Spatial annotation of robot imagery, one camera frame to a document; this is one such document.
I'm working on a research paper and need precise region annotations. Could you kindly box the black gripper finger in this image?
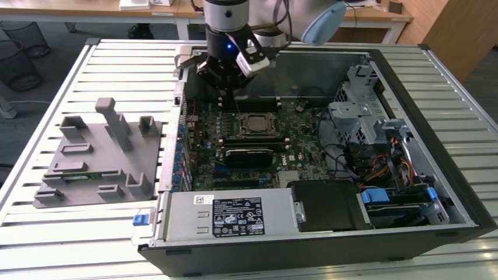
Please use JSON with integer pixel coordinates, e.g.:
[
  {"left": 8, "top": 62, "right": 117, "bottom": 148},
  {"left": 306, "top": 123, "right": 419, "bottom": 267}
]
[
  {"left": 196, "top": 57, "right": 234, "bottom": 114},
  {"left": 232, "top": 72, "right": 258, "bottom": 114}
]

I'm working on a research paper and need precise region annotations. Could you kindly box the CPU with silver top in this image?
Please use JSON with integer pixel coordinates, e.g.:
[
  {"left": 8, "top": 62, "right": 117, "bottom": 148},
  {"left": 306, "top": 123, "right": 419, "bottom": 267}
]
[{"left": 244, "top": 115, "right": 274, "bottom": 132}]

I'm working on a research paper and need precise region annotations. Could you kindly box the metal socket cover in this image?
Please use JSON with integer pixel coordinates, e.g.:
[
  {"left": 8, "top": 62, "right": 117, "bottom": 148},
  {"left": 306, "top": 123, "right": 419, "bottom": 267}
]
[{"left": 238, "top": 112, "right": 280, "bottom": 138}]

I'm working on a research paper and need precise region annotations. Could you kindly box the CPU socket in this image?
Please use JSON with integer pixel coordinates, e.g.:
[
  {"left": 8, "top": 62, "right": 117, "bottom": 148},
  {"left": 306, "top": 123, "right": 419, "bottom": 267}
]
[{"left": 232, "top": 111, "right": 282, "bottom": 140}]

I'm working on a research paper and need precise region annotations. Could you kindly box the black graphics card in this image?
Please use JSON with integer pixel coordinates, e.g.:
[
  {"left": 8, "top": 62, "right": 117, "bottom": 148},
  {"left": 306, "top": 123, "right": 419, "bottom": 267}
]
[{"left": 223, "top": 147, "right": 275, "bottom": 169}]

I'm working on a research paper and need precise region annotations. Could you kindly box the green motherboard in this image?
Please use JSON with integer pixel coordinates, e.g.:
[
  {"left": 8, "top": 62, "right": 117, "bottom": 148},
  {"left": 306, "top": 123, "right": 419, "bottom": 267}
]
[{"left": 181, "top": 99, "right": 343, "bottom": 193}]

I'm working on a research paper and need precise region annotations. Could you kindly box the plain white box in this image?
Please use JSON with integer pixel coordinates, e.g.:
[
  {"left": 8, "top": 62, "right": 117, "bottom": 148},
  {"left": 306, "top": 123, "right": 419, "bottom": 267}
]
[{"left": 119, "top": 0, "right": 151, "bottom": 11}]

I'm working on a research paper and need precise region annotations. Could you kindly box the black expansion slot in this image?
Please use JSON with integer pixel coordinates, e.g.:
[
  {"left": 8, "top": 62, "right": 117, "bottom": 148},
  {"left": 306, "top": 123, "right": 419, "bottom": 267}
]
[{"left": 212, "top": 178, "right": 274, "bottom": 188}]

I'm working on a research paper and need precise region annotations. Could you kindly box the silver drive cage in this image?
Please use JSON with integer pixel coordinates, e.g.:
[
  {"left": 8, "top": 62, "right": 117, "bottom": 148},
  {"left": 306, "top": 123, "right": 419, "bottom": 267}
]
[{"left": 326, "top": 65, "right": 390, "bottom": 146}]

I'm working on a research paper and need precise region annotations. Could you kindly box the silver chipset heatsink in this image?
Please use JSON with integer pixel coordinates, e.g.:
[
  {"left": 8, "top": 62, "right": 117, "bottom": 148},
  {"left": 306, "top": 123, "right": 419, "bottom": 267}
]
[{"left": 278, "top": 171, "right": 303, "bottom": 183}]

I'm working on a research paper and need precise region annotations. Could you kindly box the grey parts rack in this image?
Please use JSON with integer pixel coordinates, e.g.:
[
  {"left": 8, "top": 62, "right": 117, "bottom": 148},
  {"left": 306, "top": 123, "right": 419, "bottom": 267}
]
[{"left": 32, "top": 97, "right": 168, "bottom": 209}]

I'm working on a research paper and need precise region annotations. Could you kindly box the silver power supply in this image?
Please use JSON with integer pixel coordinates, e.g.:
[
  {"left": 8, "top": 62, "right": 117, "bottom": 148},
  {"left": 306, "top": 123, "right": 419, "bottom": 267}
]
[{"left": 153, "top": 188, "right": 307, "bottom": 243}]

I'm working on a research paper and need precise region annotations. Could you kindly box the black plastic shroud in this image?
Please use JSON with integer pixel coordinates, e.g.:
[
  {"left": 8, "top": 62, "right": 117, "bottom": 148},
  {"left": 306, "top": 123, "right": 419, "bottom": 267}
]
[{"left": 290, "top": 180, "right": 374, "bottom": 233}]

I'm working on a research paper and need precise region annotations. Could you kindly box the green RAM stick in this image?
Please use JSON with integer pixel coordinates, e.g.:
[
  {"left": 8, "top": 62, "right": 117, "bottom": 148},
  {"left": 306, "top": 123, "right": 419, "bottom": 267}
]
[{"left": 61, "top": 171, "right": 120, "bottom": 181}]

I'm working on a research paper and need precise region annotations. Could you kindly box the blue disk carrier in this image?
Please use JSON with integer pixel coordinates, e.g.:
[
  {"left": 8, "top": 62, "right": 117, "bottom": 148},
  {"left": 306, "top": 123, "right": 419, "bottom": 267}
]
[{"left": 359, "top": 188, "right": 435, "bottom": 228}]

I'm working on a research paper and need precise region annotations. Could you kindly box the grey metal desk foot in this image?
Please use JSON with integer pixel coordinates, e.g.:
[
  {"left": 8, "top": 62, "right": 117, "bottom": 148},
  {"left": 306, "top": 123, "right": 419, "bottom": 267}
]
[{"left": 0, "top": 78, "right": 19, "bottom": 119}]

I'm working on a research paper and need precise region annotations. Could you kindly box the black PC case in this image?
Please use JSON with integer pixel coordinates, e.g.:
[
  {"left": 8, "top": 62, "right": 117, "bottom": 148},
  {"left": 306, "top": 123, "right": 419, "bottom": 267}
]
[{"left": 131, "top": 45, "right": 498, "bottom": 277}]

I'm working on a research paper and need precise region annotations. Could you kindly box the blue plastic clip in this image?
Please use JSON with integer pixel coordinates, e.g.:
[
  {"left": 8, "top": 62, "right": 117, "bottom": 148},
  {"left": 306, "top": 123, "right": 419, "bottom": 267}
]
[{"left": 424, "top": 186, "right": 438, "bottom": 207}]

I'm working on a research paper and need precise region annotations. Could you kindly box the wooden cabinet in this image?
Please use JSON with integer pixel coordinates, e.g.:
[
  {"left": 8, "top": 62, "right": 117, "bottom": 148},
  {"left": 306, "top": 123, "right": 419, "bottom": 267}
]
[{"left": 396, "top": 0, "right": 498, "bottom": 84}]

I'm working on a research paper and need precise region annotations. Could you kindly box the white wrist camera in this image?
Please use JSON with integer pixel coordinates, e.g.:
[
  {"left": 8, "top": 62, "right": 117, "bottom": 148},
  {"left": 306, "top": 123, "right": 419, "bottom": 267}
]
[{"left": 235, "top": 37, "right": 272, "bottom": 72}]

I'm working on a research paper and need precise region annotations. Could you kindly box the wooden desk white frame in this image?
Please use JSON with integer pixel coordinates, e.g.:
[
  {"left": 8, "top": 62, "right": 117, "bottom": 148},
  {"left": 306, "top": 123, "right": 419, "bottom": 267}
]
[
  {"left": 188, "top": 0, "right": 414, "bottom": 44},
  {"left": 0, "top": 0, "right": 191, "bottom": 40}
]

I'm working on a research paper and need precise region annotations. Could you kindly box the black wire mesh bin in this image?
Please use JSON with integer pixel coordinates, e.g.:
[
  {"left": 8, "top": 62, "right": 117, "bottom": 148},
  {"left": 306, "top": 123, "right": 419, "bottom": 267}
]
[
  {"left": 0, "top": 22, "right": 51, "bottom": 58},
  {"left": 0, "top": 39, "right": 41, "bottom": 92}
]

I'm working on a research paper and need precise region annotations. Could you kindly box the yellow power wire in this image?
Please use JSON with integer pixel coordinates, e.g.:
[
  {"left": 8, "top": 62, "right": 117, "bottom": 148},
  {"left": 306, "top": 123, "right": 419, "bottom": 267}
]
[{"left": 400, "top": 159, "right": 414, "bottom": 183}]

